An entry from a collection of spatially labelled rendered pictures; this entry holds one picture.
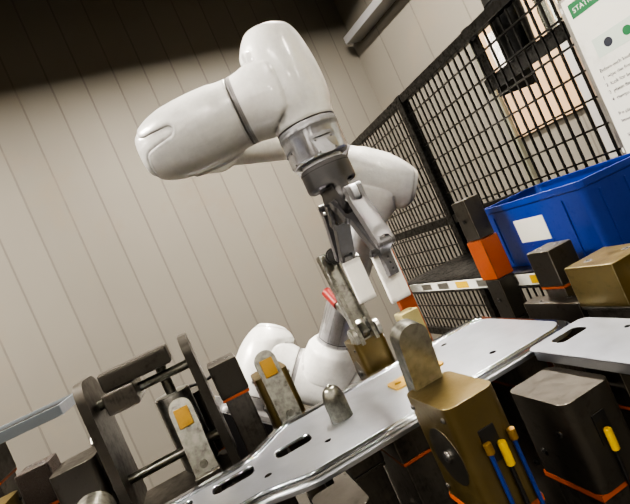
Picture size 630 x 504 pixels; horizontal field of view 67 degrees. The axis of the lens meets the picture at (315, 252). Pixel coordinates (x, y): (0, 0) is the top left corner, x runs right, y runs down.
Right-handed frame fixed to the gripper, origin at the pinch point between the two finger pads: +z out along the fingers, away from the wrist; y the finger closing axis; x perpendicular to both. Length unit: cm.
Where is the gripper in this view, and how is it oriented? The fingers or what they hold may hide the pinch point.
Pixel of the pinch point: (379, 289)
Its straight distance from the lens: 70.4
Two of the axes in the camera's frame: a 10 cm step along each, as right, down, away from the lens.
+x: 8.8, -3.9, 2.8
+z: 4.1, 9.1, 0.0
